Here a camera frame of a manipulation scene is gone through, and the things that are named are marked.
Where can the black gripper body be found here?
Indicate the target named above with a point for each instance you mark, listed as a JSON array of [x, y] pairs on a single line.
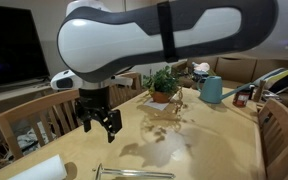
[[94, 100]]

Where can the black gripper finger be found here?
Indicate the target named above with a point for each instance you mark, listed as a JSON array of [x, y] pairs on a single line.
[[87, 123], [114, 121]]

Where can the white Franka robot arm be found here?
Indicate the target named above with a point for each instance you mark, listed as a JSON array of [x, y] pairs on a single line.
[[117, 40]]

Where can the small brown upright block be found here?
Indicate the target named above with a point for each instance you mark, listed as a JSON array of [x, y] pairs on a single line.
[[259, 90]]

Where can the wooden slat back chair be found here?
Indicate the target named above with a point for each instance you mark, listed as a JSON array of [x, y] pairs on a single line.
[[34, 106], [284, 123], [130, 90]]

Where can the white tray under pot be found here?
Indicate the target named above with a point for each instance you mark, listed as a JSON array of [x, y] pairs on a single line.
[[155, 106]]

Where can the green plant in terracotta pot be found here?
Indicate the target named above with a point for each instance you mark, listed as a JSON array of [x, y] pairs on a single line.
[[160, 96]]

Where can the patterned white cloth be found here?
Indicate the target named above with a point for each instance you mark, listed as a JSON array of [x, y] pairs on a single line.
[[30, 138]]

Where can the white television cabinet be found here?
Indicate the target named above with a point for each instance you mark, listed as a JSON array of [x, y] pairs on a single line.
[[17, 91]]

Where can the black flat screen television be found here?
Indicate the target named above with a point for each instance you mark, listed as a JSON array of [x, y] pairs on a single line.
[[14, 46]]

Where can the white and pink cloth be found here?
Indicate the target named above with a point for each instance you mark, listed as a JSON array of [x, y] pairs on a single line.
[[201, 66]]

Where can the teal watering can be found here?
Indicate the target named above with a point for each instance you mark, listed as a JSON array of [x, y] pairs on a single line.
[[212, 90]]

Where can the red jar with black lid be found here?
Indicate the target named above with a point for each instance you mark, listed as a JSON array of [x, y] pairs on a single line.
[[241, 99]]

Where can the brown sofa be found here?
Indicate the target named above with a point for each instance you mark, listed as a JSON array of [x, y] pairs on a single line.
[[237, 68]]

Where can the stack of magazines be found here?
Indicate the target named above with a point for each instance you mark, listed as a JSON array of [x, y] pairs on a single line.
[[270, 95]]

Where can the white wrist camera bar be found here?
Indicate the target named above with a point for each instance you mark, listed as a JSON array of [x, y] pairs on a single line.
[[59, 76]]

